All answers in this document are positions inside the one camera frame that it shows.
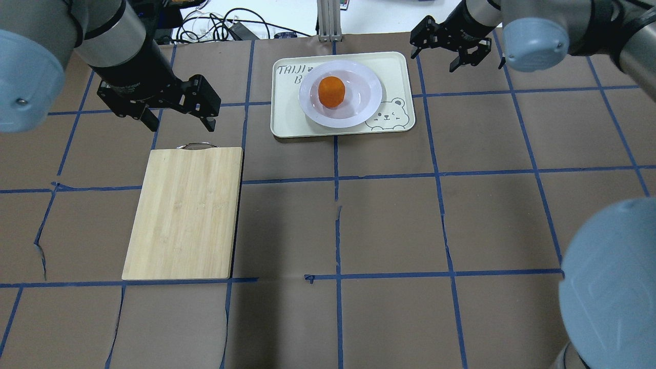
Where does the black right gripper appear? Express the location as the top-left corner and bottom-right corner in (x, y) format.
(409, 14), (494, 73)

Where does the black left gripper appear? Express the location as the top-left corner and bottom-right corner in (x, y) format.
(96, 40), (221, 132)

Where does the white ridged plate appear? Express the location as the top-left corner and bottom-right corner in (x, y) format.
(298, 60), (382, 129)

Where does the orange fruit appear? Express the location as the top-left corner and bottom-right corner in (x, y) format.
(318, 76), (346, 108)

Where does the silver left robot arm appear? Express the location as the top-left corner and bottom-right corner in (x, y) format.
(2, 1), (221, 133)

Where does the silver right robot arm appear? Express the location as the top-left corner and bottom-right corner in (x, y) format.
(414, 29), (654, 368)

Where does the cream bear tray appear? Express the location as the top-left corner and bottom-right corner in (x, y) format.
(270, 52), (416, 138)

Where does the bamboo cutting board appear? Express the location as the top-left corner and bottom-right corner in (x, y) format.
(121, 147), (243, 281)

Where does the black power adapter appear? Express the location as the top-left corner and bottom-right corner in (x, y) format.
(228, 23), (260, 40)

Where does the aluminium frame post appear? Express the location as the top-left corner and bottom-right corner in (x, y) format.
(316, 0), (343, 42)

